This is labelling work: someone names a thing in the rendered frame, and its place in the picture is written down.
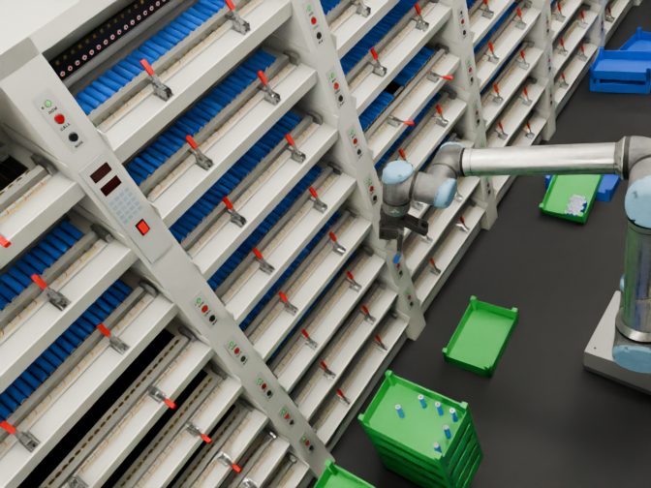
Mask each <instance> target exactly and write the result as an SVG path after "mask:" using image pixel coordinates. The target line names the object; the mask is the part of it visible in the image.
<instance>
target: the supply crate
mask: <svg viewBox="0 0 651 488"><path fill-rule="evenodd" d="M385 375H386V379H385V381H384V382H383V384H382V386H381V387H380V389H379V391H378V392H377V394H376V395H375V397H374V399H373V400H372V402H371V404H370V405H369V407H368V409H367V410H366V412H365V414H360V415H359V416H358V418H357V419H358V421H359V423H360V424H361V426H362V428H363V429H364V430H366V431H368V432H370V433H372V434H374V435H375V436H377V437H379V438H381V439H383V440H385V441H387V442H390V443H392V444H394V445H396V446H398V447H400V448H402V449H404V450H406V451H408V452H410V453H412V454H414V455H416V456H418V458H420V459H422V460H424V461H426V462H428V463H430V464H432V465H434V466H436V467H438V468H440V469H442V470H444V469H445V467H446V465H447V463H448V461H449V459H450V456H451V455H452V453H453V451H454V449H455V447H456V445H457V443H458V441H459V439H460V437H461V435H462V433H463V431H464V429H465V427H466V425H467V424H468V422H469V420H470V418H471V416H472V415H471V412H470V408H469V405H468V403H465V402H462V403H458V402H456V401H454V400H452V399H450V398H448V397H445V396H443V395H441V394H438V393H436V392H434V391H431V390H429V389H427V388H424V387H422V386H420V385H417V384H415V383H413V382H410V381H407V380H404V379H402V378H400V377H397V376H395V375H394V374H393V373H392V371H390V370H387V371H386V372H385ZM420 394H421V395H423V397H424V400H425V402H426V405H427V407H426V408H425V409H423V408H422V407H421V404H420V402H419V398H418V396H419V395H420ZM436 402H440V403H441V406H442V409H443V411H444V414H443V415H438V412H437V409H436V406H435V403H436ZM396 405H400V407H401V409H402V411H403V412H404V414H405V416H404V417H403V418H400V417H399V415H398V413H397V411H396V408H395V406H396ZM451 408H454V409H455V411H456V414H457V417H458V421H457V422H453V421H452V418H451V415H450V409H451ZM445 424H447V425H448V426H449V429H450V432H451V438H450V439H448V438H447V437H446V434H445V431H444V429H443V426H444V425H445ZM434 442H437V443H438V444H439V446H440V447H441V450H442V452H443V454H442V453H440V452H438V451H435V449H434V447H433V443H434Z"/></svg>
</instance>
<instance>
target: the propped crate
mask: <svg viewBox="0 0 651 488"><path fill-rule="evenodd" d="M603 177H604V174H586V175H553V177H552V179H551V182H550V184H549V186H548V189H547V191H546V194H545V196H544V199H543V201H542V203H540V206H539V208H540V210H541V212H542V214H546V215H551V216H555V217H559V218H564V219H568V220H572V221H577V222H580V223H584V224H585V222H586V220H587V217H588V214H589V212H590V209H591V207H592V204H593V202H594V199H595V197H596V194H597V192H598V190H599V188H600V185H601V183H602V180H603ZM573 195H577V196H582V197H586V200H587V204H588V205H587V207H586V208H585V212H584V213H582V212H579V214H578V217H576V216H572V215H567V214H565V210H568V206H567V204H568V203H571V202H570V198H572V197H573Z"/></svg>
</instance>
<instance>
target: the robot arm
mask: <svg viewBox="0 0 651 488"><path fill-rule="evenodd" d="M586 174H616V175H618V176H619V177H620V178H621V179H622V180H629V184H628V190H627V194H626V196H625V209H626V216H627V235H626V256H625V274H624V275H623V276H622V278H621V282H620V303H619V310H618V312H617V314H616V317H615V332H614V342H613V348H612V357H613V359H614V361H615V362H616V363H617V364H619V365H620V366H622V367H624V368H627V369H629V370H632V371H635V372H640V373H651V138H649V137H637V136H632V137H623V138H622V139H621V140H620V141H618V142H606V143H581V144H556V145H531V146H506V147H482V148H469V147H464V146H463V145H461V144H460V143H457V142H447V143H445V144H443V145H442V146H441V147H440V148H439V150H438V151H437V152H436V154H435V158H434V160H433V162H432V164H431V166H430V168H429V170H428V172H427V173H425V172H420V171H416V170H414V169H413V167H412V165H411V164H410V163H408V162H405V161H394V162H391V163H389V164H387V165H386V166H385V168H384V170H383V176H382V180H383V197H382V204H381V209H380V215H381V220H380V221H379V224H380V225H379V239H384V240H389V241H391V243H390V244H388V245H386V246H385V249H386V250H388V251H392V252H395V253H396V254H397V256H400V255H401V254H402V248H403V239H404V231H405V228H407V229H410V230H412V231H414V232H416V233H418V234H420V235H422V236H425V235H426V234H427V233H428V223H427V222H425V221H424V220H422V219H419V218H417V217H415V216H413V215H411V214H409V213H408V212H409V211H410V207H411V200H413V201H417V202H421V203H425V204H429V205H433V206H435V207H442V208H448V207H449V206H450V205H451V203H452V201H453V198H454V196H455V193H456V190H457V181H456V179H457V177H469V176H501V175H586ZM396 243H397V245H396Z"/></svg>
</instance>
